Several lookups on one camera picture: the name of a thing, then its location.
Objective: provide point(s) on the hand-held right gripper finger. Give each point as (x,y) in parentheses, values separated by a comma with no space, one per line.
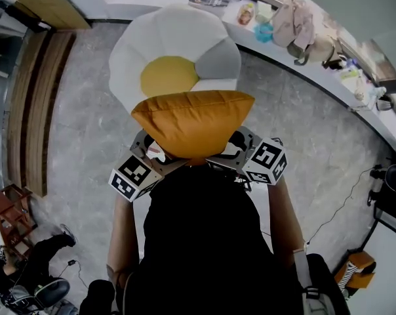
(252,136)
(229,159)

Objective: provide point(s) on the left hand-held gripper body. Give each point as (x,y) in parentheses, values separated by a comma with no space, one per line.
(132,176)

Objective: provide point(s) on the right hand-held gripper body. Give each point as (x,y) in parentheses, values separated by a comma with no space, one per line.
(267,162)

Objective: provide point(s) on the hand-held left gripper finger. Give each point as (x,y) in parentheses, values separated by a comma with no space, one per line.
(168,166)
(139,141)

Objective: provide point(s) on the orange pillow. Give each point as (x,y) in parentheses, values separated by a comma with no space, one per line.
(191,123)

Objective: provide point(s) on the person's left forearm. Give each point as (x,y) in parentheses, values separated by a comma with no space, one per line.
(124,228)

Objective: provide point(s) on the person's right forearm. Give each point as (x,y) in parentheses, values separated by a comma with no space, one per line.
(283,215)

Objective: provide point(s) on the grey shoulder bag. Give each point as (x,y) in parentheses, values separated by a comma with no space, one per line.
(316,304)

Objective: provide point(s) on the person's black shirt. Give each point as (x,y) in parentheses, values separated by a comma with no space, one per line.
(201,241)

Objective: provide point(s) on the wooden step platform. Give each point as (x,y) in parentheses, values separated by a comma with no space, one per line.
(37,110)

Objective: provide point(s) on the beige handbag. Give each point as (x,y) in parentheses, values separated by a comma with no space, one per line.
(326,48)

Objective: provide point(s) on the white flower-shaped lounge chair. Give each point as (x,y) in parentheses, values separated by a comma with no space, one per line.
(165,28)

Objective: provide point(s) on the pink backpack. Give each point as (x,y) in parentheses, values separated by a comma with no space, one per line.
(293,25)

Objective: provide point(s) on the orange drink bottle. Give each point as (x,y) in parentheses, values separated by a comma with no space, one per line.
(245,15)

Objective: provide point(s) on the pale plastic container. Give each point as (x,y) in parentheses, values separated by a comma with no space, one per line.
(264,10)

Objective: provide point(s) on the red-brown wooden stool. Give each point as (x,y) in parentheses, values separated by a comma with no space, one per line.
(8,208)

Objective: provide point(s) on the black equipment cart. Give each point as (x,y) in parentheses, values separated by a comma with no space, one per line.
(394,179)

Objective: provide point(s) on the silver kettle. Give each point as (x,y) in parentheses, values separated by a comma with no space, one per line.
(384,105)

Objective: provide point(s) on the black office chair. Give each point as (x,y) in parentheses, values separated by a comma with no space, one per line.
(52,289)

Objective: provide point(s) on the orange box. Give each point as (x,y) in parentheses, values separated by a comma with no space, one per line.
(362,277)

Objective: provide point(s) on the black long case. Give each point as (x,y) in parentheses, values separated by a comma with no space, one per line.
(21,15)

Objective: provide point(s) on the white frame rack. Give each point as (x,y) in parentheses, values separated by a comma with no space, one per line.
(1,29)

